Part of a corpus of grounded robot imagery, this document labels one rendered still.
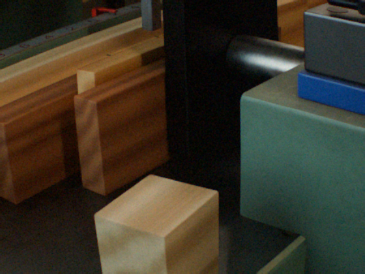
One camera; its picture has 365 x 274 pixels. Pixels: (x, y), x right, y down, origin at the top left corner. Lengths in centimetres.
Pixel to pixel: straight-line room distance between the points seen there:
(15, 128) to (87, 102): 4
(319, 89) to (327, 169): 3
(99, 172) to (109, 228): 9
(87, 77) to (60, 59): 6
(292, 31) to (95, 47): 15
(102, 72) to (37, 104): 4
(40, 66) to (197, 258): 18
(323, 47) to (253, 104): 4
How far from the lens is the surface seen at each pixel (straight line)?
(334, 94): 30
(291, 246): 31
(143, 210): 26
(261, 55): 37
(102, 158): 35
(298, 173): 31
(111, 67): 36
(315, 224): 31
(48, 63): 41
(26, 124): 35
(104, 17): 47
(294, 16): 51
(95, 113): 34
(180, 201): 27
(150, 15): 45
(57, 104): 36
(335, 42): 29
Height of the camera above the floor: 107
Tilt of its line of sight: 24 degrees down
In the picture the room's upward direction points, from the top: 2 degrees counter-clockwise
